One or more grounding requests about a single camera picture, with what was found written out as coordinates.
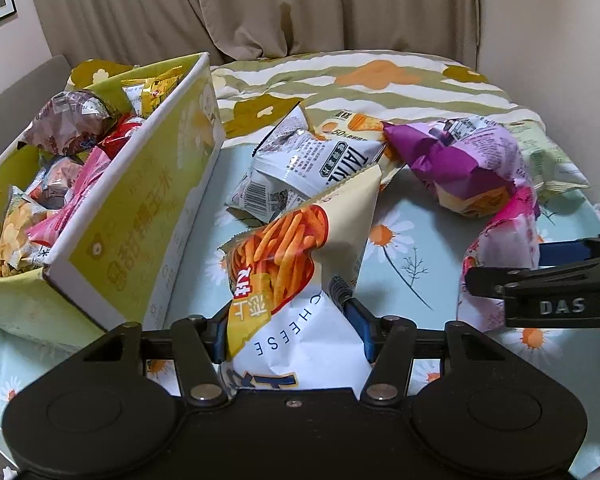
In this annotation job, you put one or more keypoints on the floral striped duvet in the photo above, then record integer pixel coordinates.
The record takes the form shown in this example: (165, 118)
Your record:
(380, 90)

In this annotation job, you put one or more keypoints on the grey white snack bag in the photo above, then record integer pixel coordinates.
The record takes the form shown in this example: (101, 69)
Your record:
(260, 197)
(325, 160)

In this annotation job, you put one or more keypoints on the yellow-green cardboard box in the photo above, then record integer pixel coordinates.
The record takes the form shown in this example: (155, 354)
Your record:
(130, 230)

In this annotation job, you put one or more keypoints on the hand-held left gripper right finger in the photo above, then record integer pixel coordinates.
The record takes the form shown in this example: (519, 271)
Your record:
(357, 320)

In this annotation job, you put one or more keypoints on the grey bed headboard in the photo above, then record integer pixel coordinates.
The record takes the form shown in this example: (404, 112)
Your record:
(20, 95)

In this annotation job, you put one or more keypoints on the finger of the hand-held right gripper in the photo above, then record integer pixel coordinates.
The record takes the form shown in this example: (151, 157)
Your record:
(560, 252)
(485, 282)

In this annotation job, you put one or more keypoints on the pale green snack bag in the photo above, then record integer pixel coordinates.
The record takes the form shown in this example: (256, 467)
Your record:
(545, 155)

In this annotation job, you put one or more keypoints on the beige curtain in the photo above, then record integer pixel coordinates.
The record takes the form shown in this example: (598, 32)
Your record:
(230, 0)

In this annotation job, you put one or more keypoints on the pile of mixed snack packets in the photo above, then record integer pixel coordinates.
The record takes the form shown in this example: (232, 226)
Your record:
(65, 195)

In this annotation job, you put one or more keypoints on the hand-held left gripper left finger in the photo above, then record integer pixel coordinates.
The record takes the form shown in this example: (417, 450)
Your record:
(219, 340)

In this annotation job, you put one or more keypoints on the purple snack bag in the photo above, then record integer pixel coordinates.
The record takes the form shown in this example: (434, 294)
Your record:
(450, 160)

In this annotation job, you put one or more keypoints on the pink snack bag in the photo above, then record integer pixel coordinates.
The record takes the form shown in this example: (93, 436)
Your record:
(505, 240)

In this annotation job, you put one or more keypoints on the cheese stick snack bag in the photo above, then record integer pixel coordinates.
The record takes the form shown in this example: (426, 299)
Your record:
(300, 270)

